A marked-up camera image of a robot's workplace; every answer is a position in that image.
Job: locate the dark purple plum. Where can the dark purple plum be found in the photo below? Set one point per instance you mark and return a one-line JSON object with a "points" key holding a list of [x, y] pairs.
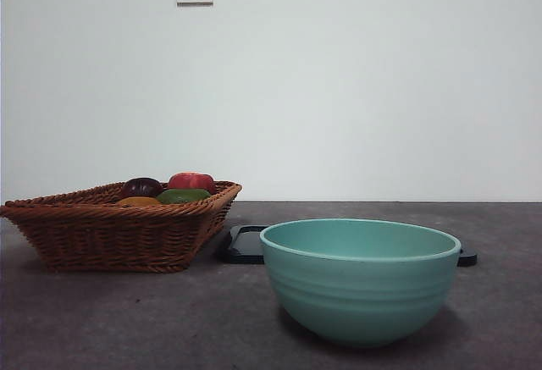
{"points": [[142, 186]]}

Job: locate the red apple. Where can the red apple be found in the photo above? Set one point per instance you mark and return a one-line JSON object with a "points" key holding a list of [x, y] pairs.
{"points": [[190, 180]]}

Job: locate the teal ceramic bowl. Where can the teal ceramic bowl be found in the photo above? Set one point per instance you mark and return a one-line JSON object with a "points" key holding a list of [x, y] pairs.
{"points": [[360, 294]]}

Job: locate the dark teal plastic tray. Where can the dark teal plastic tray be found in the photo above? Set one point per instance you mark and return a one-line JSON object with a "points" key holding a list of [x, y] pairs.
{"points": [[241, 247]]}

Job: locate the green fruit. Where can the green fruit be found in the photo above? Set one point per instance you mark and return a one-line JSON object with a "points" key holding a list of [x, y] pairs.
{"points": [[182, 196]]}

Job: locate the brown wicker basket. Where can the brown wicker basket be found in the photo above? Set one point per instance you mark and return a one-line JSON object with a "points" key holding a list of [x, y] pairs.
{"points": [[114, 239]]}

